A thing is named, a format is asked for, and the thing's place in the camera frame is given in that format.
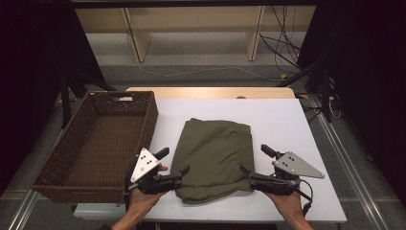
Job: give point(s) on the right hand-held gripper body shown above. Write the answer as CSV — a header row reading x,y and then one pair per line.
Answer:
x,y
295,166

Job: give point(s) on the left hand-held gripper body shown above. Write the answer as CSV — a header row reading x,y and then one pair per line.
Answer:
x,y
145,164

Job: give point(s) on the olive green pants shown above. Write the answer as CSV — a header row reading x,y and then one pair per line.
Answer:
x,y
212,153

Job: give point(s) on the brown wicker basket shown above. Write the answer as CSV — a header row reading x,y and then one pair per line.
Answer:
x,y
102,147

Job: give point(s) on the person's left hand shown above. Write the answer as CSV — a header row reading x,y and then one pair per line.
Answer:
x,y
142,198

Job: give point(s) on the person's right hand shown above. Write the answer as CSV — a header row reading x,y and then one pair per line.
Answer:
x,y
288,204

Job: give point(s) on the white board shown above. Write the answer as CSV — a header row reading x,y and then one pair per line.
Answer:
x,y
281,127

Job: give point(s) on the light wooden table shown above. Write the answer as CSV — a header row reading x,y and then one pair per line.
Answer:
x,y
198,92

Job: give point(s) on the black metal stand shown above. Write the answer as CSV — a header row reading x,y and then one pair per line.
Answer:
x,y
324,89
68,96

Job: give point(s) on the dark curtain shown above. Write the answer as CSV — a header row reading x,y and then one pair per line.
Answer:
x,y
370,80
35,80

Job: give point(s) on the light wooden shelf unit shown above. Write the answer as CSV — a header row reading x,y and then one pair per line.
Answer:
x,y
191,22

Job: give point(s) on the metal floor rail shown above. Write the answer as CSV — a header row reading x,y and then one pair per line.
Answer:
x,y
348,159
22,211

